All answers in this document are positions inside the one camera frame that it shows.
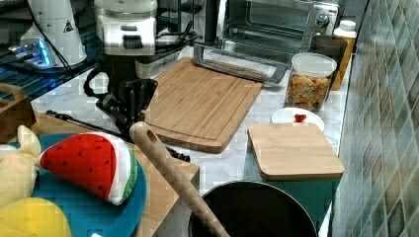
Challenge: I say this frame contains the dark brown container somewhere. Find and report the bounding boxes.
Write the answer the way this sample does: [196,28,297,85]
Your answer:
[309,35,346,87]

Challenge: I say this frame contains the plush cream banana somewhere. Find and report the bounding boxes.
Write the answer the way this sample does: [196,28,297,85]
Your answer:
[0,125,42,206]

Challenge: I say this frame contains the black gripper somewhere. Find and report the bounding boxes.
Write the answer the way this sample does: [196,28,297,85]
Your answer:
[97,55,158,132]

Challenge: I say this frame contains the teal box bamboo lid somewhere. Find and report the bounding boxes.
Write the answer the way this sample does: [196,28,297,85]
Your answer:
[243,122,344,228]

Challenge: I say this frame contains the white small plate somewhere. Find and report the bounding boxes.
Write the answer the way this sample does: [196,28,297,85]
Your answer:
[271,108,325,131]

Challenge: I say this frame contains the large bamboo cutting board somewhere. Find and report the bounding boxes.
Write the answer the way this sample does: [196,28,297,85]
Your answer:
[145,57,264,153]

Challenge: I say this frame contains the black frying pan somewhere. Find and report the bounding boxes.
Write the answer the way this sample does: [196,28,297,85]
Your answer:
[203,181,318,237]

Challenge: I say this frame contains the plush watermelon slice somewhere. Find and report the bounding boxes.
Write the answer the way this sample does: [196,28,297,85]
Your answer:
[37,132,138,205]

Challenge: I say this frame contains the plush yellow lemon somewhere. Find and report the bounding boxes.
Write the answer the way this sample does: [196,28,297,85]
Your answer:
[0,197,72,237]

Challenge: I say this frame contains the orange bottle white cap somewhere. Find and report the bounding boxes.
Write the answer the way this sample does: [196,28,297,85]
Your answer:
[331,20,357,91]

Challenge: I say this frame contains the black silver toaster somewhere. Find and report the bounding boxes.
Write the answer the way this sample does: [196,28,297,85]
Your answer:
[180,0,219,45]

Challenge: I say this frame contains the wooden tray with handle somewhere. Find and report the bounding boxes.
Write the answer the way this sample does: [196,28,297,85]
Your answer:
[0,83,36,143]

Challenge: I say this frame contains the glass jar with snacks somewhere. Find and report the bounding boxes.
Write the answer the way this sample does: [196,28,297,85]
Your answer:
[285,52,337,112]

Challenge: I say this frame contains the teal round plate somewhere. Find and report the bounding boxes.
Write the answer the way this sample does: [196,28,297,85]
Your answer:
[33,132,146,237]

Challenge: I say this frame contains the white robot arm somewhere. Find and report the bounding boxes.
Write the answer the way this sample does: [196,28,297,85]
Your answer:
[84,0,158,134]

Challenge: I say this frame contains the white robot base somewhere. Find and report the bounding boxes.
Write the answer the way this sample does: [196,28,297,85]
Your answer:
[11,0,87,69]

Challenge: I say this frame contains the red strawberry toy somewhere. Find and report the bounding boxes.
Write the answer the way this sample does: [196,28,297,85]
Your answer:
[294,114,306,122]

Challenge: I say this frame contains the silver toaster oven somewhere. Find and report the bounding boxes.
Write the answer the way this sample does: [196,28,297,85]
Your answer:
[194,0,347,84]

